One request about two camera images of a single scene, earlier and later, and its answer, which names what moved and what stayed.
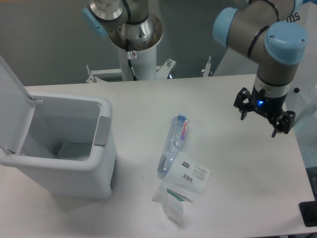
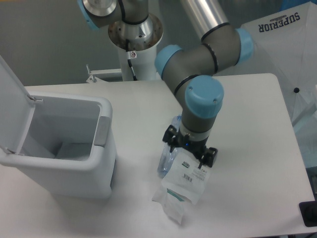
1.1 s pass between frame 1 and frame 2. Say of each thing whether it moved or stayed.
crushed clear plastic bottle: stayed
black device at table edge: stayed
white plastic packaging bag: stayed
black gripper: moved
